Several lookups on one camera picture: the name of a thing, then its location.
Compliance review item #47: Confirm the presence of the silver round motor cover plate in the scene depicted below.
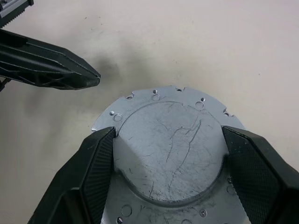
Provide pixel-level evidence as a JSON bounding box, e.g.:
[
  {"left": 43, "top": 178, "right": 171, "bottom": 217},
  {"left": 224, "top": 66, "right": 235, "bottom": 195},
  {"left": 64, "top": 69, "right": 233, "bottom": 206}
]
[{"left": 92, "top": 84, "right": 252, "bottom": 224}]

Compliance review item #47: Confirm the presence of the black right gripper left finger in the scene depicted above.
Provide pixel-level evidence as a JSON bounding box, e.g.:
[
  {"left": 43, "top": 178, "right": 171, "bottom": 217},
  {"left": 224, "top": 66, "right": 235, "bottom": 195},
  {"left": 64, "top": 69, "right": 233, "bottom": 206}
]
[{"left": 27, "top": 126, "right": 117, "bottom": 224}]

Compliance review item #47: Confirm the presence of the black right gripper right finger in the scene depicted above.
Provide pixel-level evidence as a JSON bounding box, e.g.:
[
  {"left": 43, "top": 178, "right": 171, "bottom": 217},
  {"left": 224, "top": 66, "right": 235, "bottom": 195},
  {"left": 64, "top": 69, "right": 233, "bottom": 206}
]
[{"left": 220, "top": 125, "right": 299, "bottom": 224}]

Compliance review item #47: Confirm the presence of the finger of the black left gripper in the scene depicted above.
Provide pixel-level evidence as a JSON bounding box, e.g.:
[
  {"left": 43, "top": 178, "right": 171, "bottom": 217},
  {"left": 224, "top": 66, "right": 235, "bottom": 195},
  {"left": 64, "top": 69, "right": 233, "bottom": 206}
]
[
  {"left": 0, "top": 61, "right": 101, "bottom": 91},
  {"left": 0, "top": 28, "right": 101, "bottom": 80}
]

